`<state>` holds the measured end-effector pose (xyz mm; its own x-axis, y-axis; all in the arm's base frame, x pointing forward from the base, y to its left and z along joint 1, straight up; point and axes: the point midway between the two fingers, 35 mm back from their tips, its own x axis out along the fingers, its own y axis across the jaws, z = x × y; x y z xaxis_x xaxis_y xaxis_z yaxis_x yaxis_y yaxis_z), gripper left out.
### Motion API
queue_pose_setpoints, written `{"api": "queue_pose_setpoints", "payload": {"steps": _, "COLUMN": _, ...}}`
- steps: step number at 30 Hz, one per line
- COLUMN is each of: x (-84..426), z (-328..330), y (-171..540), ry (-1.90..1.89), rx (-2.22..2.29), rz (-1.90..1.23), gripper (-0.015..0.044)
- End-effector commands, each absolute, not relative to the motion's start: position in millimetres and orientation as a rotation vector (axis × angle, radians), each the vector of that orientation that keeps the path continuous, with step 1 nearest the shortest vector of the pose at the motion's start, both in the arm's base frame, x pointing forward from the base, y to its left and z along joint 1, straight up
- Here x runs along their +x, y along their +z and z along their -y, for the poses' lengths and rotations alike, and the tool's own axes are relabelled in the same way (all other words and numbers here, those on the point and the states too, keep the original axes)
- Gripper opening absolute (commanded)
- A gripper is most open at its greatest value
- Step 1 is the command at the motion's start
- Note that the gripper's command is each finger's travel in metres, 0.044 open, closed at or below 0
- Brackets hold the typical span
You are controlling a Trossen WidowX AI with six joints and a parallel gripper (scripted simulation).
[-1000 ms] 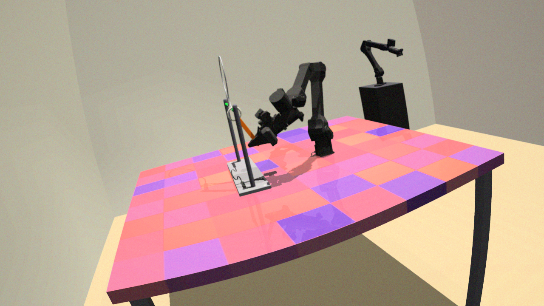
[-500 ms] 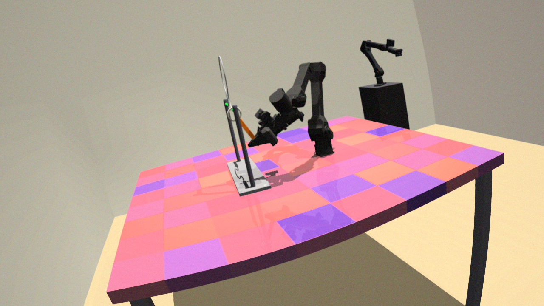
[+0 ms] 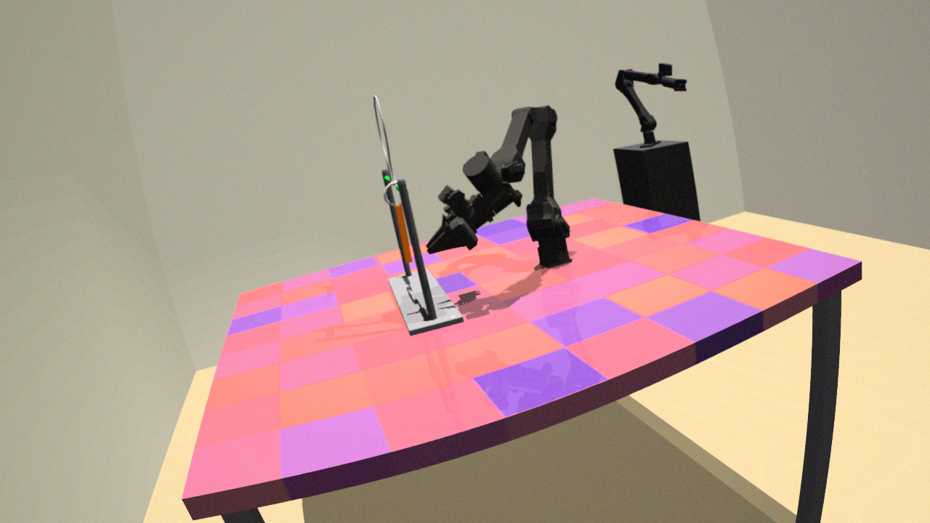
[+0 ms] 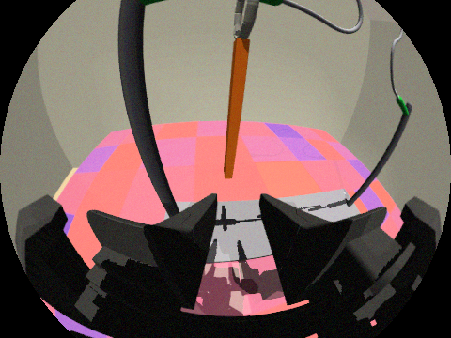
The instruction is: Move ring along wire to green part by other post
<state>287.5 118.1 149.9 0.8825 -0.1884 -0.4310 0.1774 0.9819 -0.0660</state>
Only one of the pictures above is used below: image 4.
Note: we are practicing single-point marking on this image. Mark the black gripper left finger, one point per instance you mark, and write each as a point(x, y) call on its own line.
point(178, 247)

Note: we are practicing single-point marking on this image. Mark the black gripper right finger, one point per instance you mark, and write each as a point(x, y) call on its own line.
point(304, 247)

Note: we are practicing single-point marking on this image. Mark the orange handle with grey loop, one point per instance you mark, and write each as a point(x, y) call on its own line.
point(240, 54)

